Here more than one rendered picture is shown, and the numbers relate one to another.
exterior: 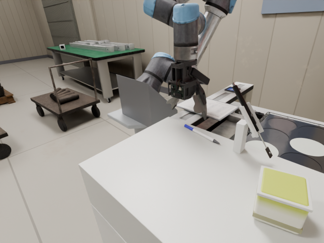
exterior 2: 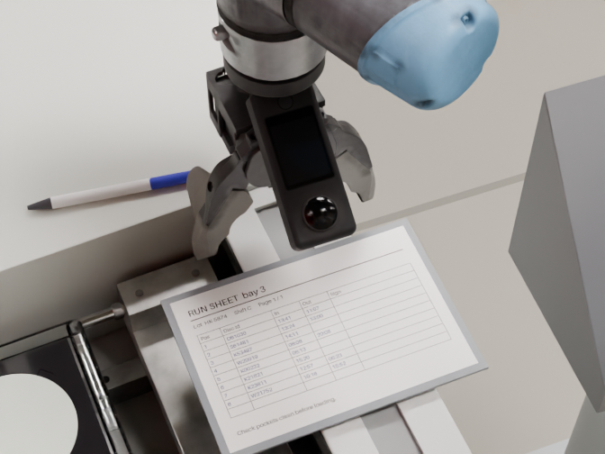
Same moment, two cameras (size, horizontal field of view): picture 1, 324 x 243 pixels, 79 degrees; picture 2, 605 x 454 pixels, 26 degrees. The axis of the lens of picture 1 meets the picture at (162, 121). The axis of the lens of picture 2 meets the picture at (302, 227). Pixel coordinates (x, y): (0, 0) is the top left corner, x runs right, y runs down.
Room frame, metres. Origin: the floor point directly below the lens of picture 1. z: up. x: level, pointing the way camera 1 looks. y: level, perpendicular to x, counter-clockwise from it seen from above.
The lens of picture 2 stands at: (0.89, -0.66, 1.83)
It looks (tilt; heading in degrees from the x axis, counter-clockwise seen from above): 55 degrees down; 111
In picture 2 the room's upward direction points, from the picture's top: straight up
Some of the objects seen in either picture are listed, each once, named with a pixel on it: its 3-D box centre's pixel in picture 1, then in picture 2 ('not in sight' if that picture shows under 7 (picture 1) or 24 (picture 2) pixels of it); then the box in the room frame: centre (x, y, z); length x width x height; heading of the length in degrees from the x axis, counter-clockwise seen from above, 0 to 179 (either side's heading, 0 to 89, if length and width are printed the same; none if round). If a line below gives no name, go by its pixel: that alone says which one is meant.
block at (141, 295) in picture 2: not in sight; (168, 292); (0.57, -0.15, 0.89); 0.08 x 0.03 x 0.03; 45
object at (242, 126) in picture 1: (248, 130); not in sight; (0.42, -0.21, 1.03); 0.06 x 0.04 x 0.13; 45
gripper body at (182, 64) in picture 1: (184, 78); (271, 96); (0.64, -0.08, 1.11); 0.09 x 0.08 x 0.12; 135
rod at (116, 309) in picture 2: not in sight; (100, 317); (0.53, -0.19, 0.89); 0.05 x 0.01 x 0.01; 45
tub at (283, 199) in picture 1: (279, 198); not in sight; (0.24, -0.20, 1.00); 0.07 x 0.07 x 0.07; 60
